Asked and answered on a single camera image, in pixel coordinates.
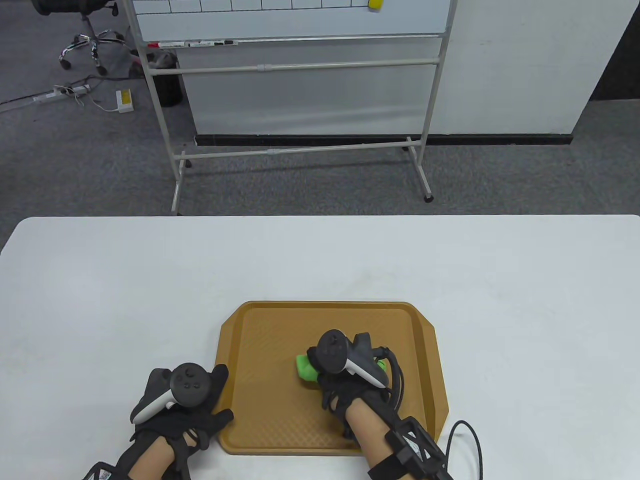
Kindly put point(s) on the brown plastic food tray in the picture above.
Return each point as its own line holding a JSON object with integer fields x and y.
{"x": 270, "y": 390}

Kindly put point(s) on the green square towel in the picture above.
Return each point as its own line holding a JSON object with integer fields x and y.
{"x": 305, "y": 370}

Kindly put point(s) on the person's left hand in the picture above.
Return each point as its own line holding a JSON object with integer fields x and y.
{"x": 192, "y": 420}

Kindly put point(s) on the black waste bin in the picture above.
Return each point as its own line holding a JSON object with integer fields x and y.
{"x": 168, "y": 87}

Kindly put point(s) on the grey white left hand controller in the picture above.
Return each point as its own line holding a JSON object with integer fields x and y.
{"x": 190, "y": 382}

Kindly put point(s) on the person's right hand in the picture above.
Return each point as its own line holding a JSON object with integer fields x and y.
{"x": 350, "y": 395}

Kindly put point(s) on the black office chair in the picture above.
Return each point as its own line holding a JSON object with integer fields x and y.
{"x": 85, "y": 20}

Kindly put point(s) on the yellow white box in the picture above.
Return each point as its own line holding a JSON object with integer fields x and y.
{"x": 124, "y": 100}

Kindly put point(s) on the whiteboard on wheeled stand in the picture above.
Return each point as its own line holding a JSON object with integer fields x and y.
{"x": 300, "y": 20}

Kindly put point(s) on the grey white hand controller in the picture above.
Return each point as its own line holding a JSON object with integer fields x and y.
{"x": 190, "y": 382}
{"x": 335, "y": 350}

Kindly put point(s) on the grey white right hand controller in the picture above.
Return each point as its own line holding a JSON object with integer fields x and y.
{"x": 335, "y": 350}

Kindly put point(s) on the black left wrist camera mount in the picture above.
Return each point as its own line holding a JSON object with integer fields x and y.
{"x": 102, "y": 472}

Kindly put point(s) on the yellow magnet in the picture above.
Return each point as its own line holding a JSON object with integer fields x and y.
{"x": 375, "y": 4}

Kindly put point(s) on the black marker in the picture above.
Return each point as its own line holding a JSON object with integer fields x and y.
{"x": 225, "y": 42}
{"x": 200, "y": 43}

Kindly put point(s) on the red marker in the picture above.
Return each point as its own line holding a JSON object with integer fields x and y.
{"x": 165, "y": 45}

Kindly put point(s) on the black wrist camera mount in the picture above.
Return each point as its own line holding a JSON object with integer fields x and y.
{"x": 102, "y": 472}
{"x": 415, "y": 450}

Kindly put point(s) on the person's left forearm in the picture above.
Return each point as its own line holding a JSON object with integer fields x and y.
{"x": 150, "y": 460}

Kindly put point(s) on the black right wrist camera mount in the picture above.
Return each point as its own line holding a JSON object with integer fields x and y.
{"x": 415, "y": 450}

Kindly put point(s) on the white power strip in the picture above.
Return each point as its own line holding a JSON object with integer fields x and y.
{"x": 60, "y": 93}

